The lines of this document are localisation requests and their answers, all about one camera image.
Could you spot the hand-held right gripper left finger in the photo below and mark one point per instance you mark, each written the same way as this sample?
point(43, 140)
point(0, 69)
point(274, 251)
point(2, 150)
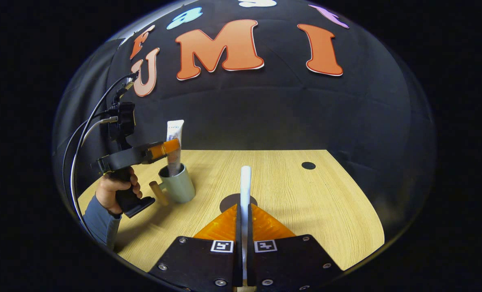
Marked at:
point(196, 263)

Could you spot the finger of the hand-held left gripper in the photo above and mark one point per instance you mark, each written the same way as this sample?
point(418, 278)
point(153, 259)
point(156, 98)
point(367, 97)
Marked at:
point(164, 149)

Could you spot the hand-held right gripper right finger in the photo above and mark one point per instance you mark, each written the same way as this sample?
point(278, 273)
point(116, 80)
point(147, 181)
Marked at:
point(289, 263)

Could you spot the white toothpaste tube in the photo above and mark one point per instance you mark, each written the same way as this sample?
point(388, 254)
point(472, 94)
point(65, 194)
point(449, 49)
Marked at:
point(175, 132)

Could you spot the pale green cup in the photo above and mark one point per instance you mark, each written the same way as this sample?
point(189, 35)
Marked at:
point(180, 187)

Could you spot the dark round coaster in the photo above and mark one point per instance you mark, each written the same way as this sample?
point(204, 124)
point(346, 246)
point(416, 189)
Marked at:
point(229, 201)

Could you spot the white toothbrush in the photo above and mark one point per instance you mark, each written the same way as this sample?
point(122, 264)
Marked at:
point(246, 190)

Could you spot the black backdrop cloth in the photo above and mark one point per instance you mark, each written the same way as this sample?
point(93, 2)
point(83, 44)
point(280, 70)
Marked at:
point(285, 113)

